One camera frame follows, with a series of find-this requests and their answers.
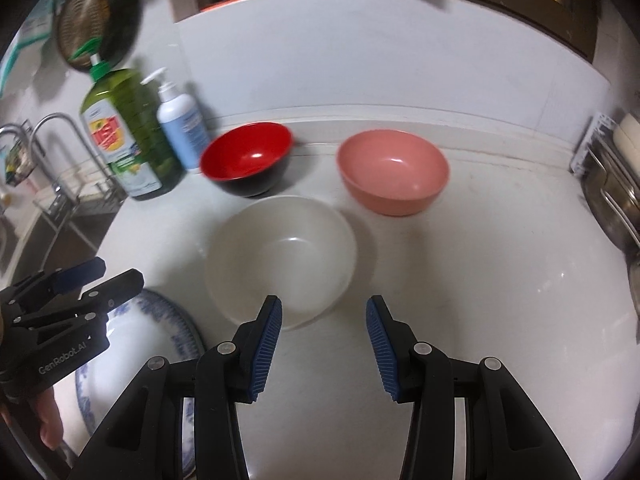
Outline large blue floral plate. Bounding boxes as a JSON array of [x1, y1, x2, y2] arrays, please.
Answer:
[[74, 288, 206, 480]]

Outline white bowl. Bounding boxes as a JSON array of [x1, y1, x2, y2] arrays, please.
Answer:
[[204, 195, 358, 330]]

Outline pink bowl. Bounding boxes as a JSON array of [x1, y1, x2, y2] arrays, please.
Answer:
[[336, 129, 450, 217]]

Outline red and black bowl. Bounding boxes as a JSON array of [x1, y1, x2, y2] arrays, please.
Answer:
[[200, 122, 294, 197]]

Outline tall chrome kitchen faucet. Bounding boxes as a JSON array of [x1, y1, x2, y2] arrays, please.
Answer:
[[0, 122, 35, 162]]

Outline person's left hand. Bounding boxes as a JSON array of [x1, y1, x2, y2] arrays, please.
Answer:
[[28, 388, 64, 451]]

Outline stainless steel sink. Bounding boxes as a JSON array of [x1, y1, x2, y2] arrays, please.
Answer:
[[1, 200, 122, 287]]

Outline small chrome water faucet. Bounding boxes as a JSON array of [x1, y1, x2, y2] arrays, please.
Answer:
[[27, 112, 127, 204]]

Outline green dish soap bottle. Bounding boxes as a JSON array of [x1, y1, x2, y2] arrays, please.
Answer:
[[72, 36, 184, 200]]

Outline white blue pump bottle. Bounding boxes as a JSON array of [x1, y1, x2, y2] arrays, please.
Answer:
[[142, 67, 212, 172]]

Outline paper towel pack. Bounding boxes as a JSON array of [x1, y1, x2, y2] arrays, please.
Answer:
[[1, 0, 64, 96]]

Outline lower stainless steel pot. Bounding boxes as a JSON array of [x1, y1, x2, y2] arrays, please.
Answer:
[[628, 255, 640, 316]]

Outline stainless steel pot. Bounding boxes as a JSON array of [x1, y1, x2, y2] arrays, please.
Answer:
[[628, 255, 640, 316], [586, 153, 639, 256]]

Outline black frying pan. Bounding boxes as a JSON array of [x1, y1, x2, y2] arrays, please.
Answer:
[[54, 0, 142, 73]]

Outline upper stainless steel pot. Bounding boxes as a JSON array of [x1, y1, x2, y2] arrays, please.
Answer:
[[586, 153, 639, 256]]

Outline white metal pot rack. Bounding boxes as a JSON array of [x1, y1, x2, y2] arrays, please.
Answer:
[[568, 112, 639, 205]]

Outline white pot with glass lid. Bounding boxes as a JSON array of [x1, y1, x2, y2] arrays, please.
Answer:
[[613, 112, 639, 162]]

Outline wire sponge basket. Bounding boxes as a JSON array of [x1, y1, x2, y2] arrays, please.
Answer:
[[4, 136, 35, 188]]

